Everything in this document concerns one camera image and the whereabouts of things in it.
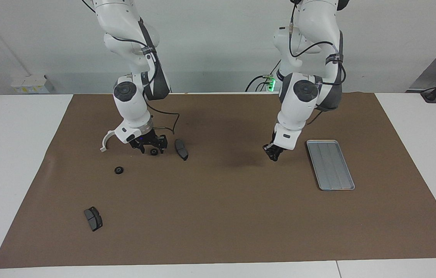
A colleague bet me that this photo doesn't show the brown paper mat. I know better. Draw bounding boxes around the brown paper mat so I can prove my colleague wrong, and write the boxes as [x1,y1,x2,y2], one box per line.
[0,92,436,269]

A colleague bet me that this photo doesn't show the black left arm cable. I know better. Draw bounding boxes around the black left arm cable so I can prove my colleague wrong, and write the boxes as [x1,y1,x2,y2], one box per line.
[288,0,346,126]

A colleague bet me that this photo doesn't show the black base cable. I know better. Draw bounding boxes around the black base cable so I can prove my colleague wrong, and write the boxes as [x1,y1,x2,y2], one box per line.
[245,58,282,92]

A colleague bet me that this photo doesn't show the white curved plastic bracket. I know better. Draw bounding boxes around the white curved plastic bracket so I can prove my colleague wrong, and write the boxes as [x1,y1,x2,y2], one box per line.
[100,131,117,153]

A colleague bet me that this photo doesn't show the dark grey brake pad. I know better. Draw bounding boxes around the dark grey brake pad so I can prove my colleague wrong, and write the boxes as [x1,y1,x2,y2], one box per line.
[174,139,189,161]
[83,207,103,232]

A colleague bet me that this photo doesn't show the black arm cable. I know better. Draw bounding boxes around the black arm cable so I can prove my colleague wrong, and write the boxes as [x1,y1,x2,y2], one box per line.
[288,0,346,126]
[81,0,181,136]

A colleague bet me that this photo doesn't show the silver metal tray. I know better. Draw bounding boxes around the silver metal tray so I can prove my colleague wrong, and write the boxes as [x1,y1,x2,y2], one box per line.
[306,140,356,191]

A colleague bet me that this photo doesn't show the white wall socket box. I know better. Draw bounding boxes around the white wall socket box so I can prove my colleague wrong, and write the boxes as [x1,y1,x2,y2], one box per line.
[11,75,54,94]

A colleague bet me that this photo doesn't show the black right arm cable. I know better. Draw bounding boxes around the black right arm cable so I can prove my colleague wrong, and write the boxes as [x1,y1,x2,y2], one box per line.
[81,0,181,136]

